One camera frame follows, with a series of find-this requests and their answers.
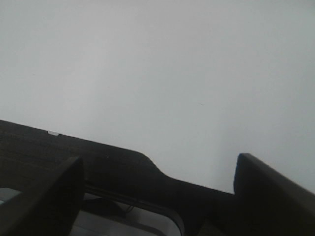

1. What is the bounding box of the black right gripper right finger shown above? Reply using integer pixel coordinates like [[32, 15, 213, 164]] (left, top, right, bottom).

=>
[[232, 152, 315, 236]]

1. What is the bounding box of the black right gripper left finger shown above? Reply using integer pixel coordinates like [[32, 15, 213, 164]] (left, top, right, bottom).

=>
[[0, 157, 85, 236]]

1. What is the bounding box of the beige storage box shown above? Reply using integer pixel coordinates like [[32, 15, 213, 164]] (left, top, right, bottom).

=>
[[0, 120, 240, 236]]

